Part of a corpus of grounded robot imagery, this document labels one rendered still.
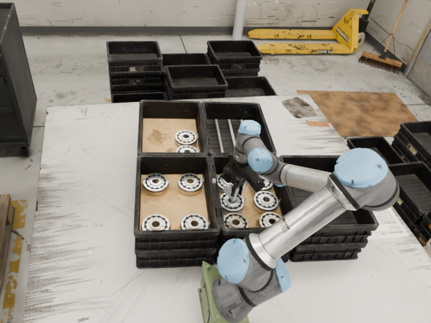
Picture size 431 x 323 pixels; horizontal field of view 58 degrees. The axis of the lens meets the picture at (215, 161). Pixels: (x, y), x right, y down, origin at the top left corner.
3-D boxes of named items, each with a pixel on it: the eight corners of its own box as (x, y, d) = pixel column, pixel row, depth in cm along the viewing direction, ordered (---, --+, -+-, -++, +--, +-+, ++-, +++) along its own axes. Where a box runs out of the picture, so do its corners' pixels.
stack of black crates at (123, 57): (157, 88, 338) (157, 40, 308) (161, 108, 317) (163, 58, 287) (109, 90, 328) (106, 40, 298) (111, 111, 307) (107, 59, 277)
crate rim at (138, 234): (220, 235, 135) (221, 231, 133) (133, 238, 130) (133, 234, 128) (208, 158, 164) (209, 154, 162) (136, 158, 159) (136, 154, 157)
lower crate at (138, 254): (214, 268, 149) (217, 250, 141) (135, 271, 144) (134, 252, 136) (204, 191, 178) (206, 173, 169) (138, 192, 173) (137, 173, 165)
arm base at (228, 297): (245, 323, 128) (270, 310, 125) (222, 324, 116) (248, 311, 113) (229, 280, 136) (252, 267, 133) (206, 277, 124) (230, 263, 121)
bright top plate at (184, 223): (208, 236, 140) (208, 234, 140) (181, 236, 139) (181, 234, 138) (206, 214, 148) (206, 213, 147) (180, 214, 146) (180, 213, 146)
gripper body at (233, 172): (231, 170, 156) (237, 147, 149) (249, 181, 153) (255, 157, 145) (220, 179, 151) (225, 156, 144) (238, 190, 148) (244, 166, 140)
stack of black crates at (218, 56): (243, 85, 358) (251, 40, 328) (253, 104, 337) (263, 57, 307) (201, 87, 348) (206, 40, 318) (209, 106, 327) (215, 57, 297)
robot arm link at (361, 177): (248, 300, 114) (408, 190, 101) (218, 287, 104) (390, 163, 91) (235, 267, 123) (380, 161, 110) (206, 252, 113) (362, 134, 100)
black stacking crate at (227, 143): (271, 173, 175) (277, 155, 167) (207, 174, 170) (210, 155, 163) (254, 121, 204) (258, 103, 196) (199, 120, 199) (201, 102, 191)
